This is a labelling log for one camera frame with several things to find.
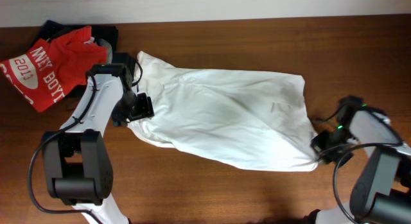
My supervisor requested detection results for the white printed t-shirt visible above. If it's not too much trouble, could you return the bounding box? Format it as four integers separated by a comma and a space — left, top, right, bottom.
129, 52, 318, 172

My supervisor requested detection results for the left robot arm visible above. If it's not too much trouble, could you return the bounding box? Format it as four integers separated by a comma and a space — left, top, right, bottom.
39, 64, 154, 223

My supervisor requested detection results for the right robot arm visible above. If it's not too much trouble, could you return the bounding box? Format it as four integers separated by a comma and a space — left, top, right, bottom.
311, 96, 410, 224

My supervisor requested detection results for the grey folded garment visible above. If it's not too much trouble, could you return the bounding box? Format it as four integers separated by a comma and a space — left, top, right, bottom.
96, 39, 113, 64

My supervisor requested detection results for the black folded garment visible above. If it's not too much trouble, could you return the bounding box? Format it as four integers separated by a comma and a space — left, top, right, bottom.
27, 20, 118, 99

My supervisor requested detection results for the red printed t-shirt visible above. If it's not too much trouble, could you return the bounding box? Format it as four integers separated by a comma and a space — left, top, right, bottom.
1, 26, 108, 112

